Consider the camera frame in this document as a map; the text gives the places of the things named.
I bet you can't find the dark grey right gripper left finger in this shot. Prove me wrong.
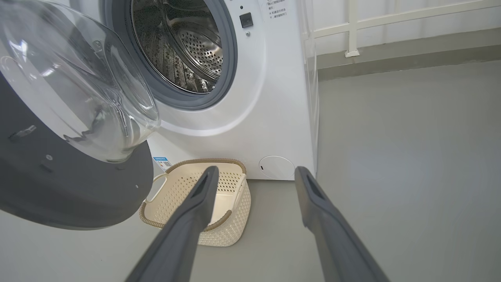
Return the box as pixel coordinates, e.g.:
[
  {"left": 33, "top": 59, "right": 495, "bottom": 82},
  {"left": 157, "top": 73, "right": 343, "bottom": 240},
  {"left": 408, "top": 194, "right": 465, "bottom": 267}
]
[{"left": 125, "top": 166, "right": 220, "bottom": 282}]

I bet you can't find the dark grey washing machine door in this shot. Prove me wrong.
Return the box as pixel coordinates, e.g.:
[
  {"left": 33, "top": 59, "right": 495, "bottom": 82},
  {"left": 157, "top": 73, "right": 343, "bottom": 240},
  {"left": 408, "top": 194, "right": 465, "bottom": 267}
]
[{"left": 0, "top": 0, "right": 162, "bottom": 231}]

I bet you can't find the white metal railing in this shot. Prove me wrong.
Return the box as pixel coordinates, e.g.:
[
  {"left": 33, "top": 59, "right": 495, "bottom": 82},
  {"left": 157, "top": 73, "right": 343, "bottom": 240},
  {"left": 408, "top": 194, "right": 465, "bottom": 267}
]
[{"left": 303, "top": 0, "right": 501, "bottom": 58}]

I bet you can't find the round white filter cover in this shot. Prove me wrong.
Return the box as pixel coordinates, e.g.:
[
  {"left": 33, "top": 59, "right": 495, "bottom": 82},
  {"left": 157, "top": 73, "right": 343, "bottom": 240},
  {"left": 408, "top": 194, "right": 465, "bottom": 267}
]
[{"left": 258, "top": 155, "right": 296, "bottom": 181}]

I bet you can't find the blue energy label sticker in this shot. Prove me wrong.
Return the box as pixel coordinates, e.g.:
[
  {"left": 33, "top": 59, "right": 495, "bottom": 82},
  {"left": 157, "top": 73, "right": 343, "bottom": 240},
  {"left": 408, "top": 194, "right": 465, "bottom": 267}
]
[{"left": 152, "top": 157, "right": 173, "bottom": 172}]

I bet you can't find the cream perforated laundry basket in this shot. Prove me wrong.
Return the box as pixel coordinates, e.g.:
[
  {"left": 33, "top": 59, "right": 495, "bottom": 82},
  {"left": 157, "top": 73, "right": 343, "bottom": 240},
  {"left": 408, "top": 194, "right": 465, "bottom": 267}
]
[{"left": 139, "top": 158, "right": 252, "bottom": 247}]

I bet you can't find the steel perforated washer drum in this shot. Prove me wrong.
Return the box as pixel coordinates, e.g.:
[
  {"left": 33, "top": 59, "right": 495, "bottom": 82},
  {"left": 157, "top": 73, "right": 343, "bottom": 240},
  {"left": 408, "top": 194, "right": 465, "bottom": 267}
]
[{"left": 131, "top": 0, "right": 223, "bottom": 94}]

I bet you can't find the white instruction text sticker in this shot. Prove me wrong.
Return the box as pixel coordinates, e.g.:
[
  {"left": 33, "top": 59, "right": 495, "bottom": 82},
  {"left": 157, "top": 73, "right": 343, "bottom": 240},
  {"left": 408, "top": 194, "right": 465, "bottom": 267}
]
[{"left": 261, "top": 0, "right": 289, "bottom": 21}]

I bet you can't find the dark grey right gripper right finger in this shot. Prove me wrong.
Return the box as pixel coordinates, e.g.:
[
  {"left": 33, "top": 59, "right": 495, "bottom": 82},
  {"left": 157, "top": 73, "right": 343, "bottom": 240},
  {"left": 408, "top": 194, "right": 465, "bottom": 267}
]
[{"left": 294, "top": 166, "right": 390, "bottom": 282}]

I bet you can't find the grey rubber door gasket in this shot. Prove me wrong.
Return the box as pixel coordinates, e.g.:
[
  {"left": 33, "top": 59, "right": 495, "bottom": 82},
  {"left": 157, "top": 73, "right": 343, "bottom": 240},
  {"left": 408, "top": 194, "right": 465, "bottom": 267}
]
[{"left": 103, "top": 0, "right": 238, "bottom": 111}]

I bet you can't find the white washing machine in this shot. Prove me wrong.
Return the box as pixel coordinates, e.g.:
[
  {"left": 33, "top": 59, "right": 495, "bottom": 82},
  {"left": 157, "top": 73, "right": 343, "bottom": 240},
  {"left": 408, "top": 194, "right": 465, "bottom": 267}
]
[{"left": 51, "top": 0, "right": 319, "bottom": 181}]

